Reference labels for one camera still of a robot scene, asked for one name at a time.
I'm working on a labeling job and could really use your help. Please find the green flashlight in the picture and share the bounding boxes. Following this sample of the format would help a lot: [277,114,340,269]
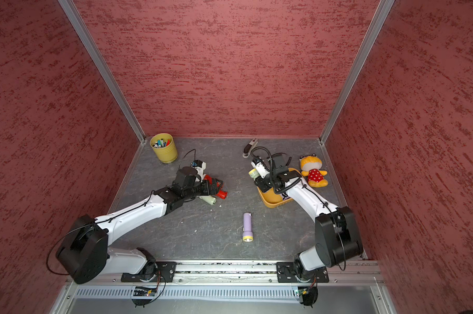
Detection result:
[199,196,217,205]
[248,168,260,180]

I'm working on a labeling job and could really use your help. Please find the yellow storage box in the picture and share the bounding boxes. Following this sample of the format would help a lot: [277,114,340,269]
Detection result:
[257,170,292,208]

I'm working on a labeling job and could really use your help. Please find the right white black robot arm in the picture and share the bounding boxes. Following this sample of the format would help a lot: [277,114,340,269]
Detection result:
[249,168,364,282]

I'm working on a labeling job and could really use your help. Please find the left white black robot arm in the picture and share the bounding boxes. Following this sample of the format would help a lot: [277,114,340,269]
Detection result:
[55,167,223,285]

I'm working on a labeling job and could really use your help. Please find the red flashlight all red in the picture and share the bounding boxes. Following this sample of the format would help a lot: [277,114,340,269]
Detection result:
[216,190,227,200]

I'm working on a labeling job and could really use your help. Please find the red flashlight white head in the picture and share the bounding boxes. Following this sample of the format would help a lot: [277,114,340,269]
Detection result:
[203,174,212,184]

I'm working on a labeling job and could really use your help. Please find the orange plush toy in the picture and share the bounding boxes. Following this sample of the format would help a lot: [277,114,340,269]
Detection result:
[299,154,329,188]

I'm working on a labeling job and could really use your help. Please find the black beige stapler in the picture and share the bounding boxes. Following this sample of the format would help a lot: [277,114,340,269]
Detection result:
[242,138,258,158]

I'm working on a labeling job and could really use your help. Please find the yellow pen cup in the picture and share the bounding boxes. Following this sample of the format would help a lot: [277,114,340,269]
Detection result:
[150,133,178,164]

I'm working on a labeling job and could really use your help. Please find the markers in cup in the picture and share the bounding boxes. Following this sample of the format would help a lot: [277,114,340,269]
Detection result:
[153,139,171,149]

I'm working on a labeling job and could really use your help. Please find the purple flashlight front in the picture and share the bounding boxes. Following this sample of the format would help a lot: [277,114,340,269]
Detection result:
[242,213,253,242]

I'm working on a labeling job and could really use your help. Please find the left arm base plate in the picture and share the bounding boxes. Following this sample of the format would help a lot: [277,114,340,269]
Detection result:
[121,261,178,284]

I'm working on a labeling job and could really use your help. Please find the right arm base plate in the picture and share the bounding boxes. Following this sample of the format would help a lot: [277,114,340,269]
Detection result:
[276,261,329,284]

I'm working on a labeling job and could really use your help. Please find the aluminium front rail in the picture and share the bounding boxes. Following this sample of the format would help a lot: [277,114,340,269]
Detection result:
[87,259,386,287]

